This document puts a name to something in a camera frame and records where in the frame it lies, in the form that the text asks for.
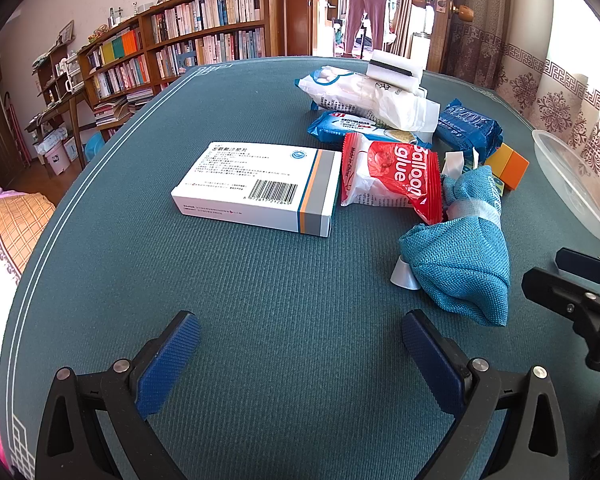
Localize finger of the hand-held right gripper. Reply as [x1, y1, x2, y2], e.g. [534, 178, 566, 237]
[555, 247, 600, 286]
[521, 266, 600, 375]

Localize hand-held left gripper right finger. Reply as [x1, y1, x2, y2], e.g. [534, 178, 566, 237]
[401, 309, 571, 480]

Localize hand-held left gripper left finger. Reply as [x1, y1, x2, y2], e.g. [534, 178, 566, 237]
[35, 310, 201, 480]

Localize clear plastic bowl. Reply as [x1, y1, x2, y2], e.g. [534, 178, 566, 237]
[531, 129, 600, 244]

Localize blue cloth pouch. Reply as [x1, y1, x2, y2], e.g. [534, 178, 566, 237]
[390, 165, 511, 327]

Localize yellow toy block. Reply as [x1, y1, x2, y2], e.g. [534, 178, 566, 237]
[484, 142, 530, 191]

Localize dark blue packet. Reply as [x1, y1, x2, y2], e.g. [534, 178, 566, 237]
[434, 99, 504, 162]

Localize red white snack packet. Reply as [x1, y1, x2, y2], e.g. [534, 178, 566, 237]
[340, 132, 443, 226]

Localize white medicine box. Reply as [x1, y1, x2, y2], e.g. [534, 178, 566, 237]
[171, 141, 342, 237]

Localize white sponge with black stripe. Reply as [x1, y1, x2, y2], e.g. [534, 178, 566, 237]
[366, 49, 426, 92]

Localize teal table mat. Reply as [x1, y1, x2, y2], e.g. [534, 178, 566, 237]
[0, 57, 600, 480]

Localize patterned curtain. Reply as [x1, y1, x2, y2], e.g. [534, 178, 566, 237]
[442, 0, 600, 201]

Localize floral bed blanket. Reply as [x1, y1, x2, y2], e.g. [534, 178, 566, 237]
[0, 187, 56, 461]

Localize blue plastic stool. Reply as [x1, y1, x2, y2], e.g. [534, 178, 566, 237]
[84, 132, 106, 163]

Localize pink trash bin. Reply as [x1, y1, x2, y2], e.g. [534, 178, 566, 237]
[45, 140, 72, 177]

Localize blue white snack packet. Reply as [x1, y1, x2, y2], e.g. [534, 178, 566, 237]
[307, 111, 433, 151]

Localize wooden door with knob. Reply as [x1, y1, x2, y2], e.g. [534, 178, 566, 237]
[412, 0, 475, 73]

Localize white tissue packet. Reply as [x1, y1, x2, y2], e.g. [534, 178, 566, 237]
[295, 66, 441, 132]

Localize wooden desk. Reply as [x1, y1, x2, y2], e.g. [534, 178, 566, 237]
[25, 87, 93, 171]

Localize small wooden shelf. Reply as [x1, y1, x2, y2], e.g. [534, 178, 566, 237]
[32, 40, 81, 106]

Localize hanging purple pants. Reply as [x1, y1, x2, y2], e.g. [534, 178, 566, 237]
[344, 0, 392, 56]

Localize wooden bookshelf with books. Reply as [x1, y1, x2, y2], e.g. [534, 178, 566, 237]
[77, 0, 288, 136]

